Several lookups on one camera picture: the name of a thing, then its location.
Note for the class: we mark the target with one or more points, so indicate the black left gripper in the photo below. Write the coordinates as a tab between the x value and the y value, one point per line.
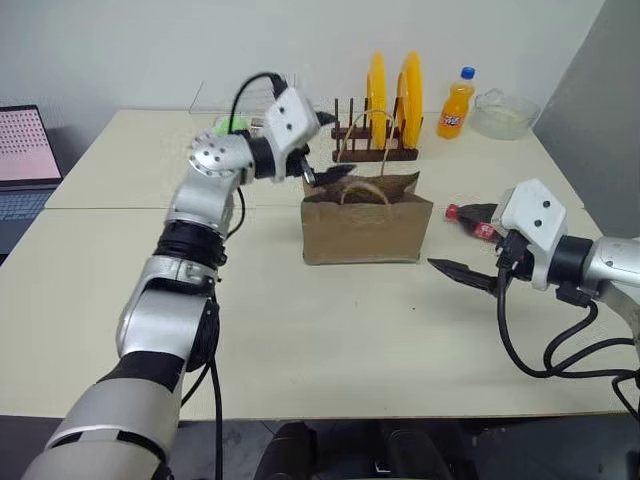
307	165

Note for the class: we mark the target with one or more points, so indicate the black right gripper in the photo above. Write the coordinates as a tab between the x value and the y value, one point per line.
515	255

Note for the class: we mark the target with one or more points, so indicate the cola bottle with red label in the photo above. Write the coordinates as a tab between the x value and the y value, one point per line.
475	215

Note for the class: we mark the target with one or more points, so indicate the brown paper bag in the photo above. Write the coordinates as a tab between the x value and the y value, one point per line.
365	235

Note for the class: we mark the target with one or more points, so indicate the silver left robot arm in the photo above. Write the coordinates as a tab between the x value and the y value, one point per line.
150	310

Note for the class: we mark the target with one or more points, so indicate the dark wooden dish rack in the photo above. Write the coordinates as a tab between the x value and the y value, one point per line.
360	155

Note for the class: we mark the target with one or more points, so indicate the yellow plate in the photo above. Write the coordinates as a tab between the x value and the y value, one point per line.
377	90
412	95

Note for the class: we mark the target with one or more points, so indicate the green ball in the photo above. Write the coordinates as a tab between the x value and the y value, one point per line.
225	127

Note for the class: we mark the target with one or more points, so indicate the clear plastic box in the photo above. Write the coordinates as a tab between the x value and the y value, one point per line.
215	100

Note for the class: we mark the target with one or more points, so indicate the orange soda bottle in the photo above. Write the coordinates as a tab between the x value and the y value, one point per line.
454	110

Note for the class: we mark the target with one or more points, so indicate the clear glass bowl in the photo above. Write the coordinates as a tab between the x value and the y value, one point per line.
505	117

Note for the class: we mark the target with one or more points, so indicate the dark rounded shape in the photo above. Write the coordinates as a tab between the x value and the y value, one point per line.
410	455
290	450

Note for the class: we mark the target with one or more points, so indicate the grey laptop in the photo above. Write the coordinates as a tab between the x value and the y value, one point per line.
25	145

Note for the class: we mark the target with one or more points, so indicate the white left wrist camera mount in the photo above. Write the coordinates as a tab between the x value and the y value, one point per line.
292	120

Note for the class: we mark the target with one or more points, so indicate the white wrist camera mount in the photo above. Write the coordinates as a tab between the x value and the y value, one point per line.
292	120
530	215

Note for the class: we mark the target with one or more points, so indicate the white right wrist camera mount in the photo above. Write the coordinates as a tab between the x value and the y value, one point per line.
530	215

